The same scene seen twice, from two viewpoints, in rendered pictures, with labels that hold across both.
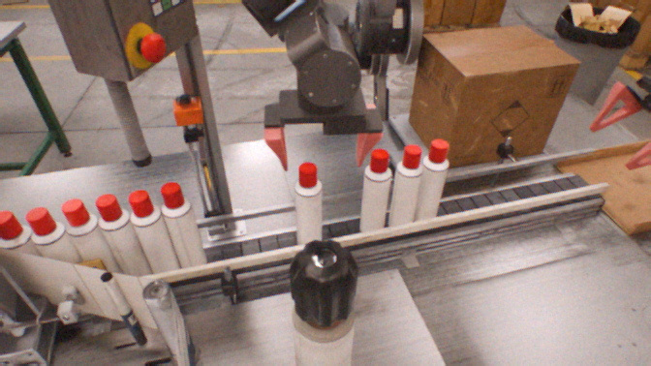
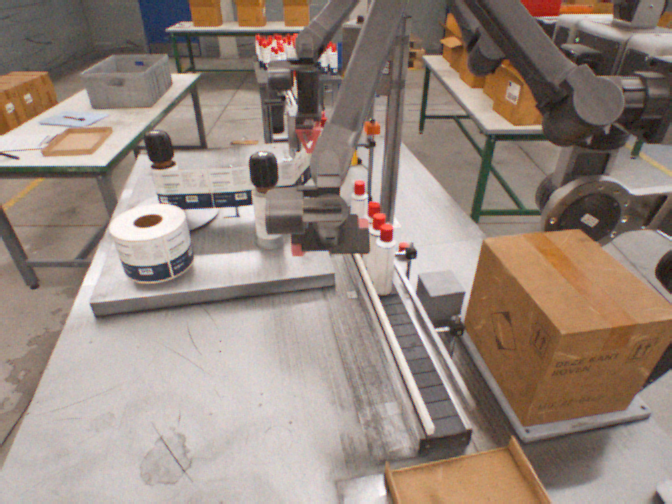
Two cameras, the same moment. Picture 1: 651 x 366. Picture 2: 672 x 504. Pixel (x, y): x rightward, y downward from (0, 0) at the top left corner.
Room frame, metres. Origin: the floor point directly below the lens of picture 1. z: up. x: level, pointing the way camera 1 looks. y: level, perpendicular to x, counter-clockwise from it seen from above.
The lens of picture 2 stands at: (0.59, -1.15, 1.65)
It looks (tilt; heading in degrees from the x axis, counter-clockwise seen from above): 35 degrees down; 93
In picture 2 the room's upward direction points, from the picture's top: straight up
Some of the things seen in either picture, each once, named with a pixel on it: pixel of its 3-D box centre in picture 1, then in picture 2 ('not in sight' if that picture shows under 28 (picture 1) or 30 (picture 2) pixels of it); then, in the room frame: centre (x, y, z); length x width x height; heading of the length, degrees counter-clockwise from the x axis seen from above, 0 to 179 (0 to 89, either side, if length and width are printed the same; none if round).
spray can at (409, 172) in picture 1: (406, 190); (377, 248); (0.64, -0.17, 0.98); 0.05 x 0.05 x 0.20
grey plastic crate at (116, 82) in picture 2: not in sight; (131, 80); (-1.01, 1.91, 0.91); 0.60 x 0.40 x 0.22; 98
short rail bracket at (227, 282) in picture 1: (232, 289); not in sight; (0.47, 0.17, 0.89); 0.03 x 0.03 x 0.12; 15
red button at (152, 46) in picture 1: (151, 47); not in sight; (0.55, 0.23, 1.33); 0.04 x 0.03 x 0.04; 160
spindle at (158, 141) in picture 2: not in sight; (165, 173); (-0.06, 0.16, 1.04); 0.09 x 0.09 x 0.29
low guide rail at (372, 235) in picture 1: (390, 231); (360, 265); (0.60, -0.15, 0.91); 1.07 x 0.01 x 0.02; 105
